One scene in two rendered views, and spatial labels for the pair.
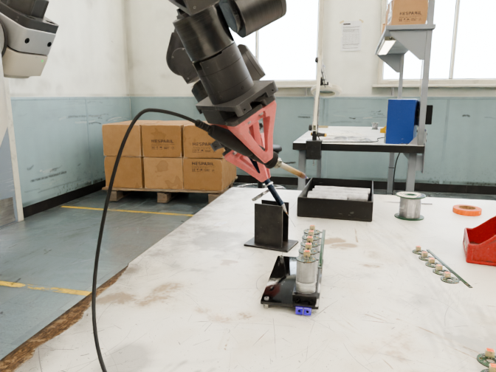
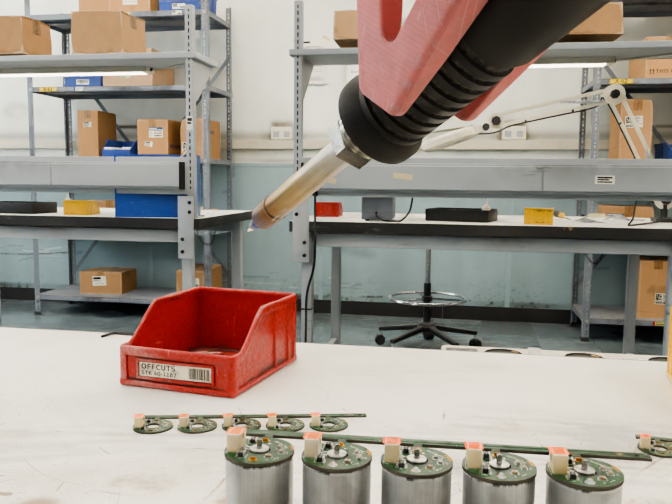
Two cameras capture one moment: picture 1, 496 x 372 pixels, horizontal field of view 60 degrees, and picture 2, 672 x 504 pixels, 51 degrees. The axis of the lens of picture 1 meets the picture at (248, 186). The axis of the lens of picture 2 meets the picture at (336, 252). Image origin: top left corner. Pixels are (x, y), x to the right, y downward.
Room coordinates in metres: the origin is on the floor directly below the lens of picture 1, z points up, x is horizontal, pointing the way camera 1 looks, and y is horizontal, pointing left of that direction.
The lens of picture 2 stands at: (0.61, 0.15, 0.91)
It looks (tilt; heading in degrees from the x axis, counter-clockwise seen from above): 6 degrees down; 266
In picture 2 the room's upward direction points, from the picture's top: 1 degrees clockwise
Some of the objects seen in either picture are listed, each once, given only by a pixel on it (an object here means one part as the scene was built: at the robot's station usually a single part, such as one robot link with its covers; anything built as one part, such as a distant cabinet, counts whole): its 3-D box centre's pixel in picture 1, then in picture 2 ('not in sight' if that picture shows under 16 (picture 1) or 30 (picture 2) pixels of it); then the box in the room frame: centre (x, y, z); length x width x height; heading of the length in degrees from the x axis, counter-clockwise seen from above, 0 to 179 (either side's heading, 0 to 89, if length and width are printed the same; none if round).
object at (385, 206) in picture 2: not in sight; (378, 207); (0.28, -2.50, 0.80); 0.15 x 0.12 x 0.10; 77
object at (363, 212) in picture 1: (338, 196); not in sight; (1.01, -0.22, 0.77); 0.24 x 0.16 x 0.04; 164
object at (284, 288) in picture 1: (295, 280); not in sight; (0.57, -0.07, 0.76); 0.16 x 0.07 x 0.01; 168
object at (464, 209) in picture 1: (466, 209); not in sight; (0.95, -0.50, 0.76); 0.06 x 0.06 x 0.01
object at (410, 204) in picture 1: (410, 205); not in sight; (0.91, -0.35, 0.78); 0.06 x 0.06 x 0.05
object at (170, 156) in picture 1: (173, 158); not in sight; (4.39, 0.76, 0.38); 1.20 x 0.80 x 0.73; 82
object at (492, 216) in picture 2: not in sight; (461, 214); (-0.04, -2.50, 0.77); 0.24 x 0.16 x 0.04; 152
